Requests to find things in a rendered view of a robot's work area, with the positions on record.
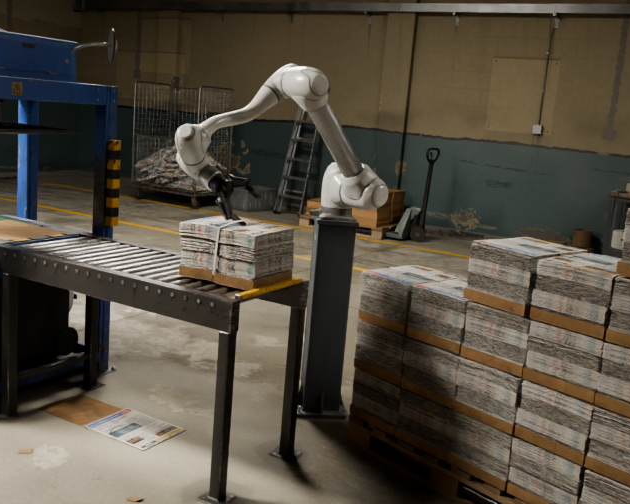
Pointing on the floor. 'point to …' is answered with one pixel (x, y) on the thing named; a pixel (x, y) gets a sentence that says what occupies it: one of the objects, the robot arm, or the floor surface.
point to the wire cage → (177, 184)
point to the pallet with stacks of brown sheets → (389, 217)
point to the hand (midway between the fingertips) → (249, 209)
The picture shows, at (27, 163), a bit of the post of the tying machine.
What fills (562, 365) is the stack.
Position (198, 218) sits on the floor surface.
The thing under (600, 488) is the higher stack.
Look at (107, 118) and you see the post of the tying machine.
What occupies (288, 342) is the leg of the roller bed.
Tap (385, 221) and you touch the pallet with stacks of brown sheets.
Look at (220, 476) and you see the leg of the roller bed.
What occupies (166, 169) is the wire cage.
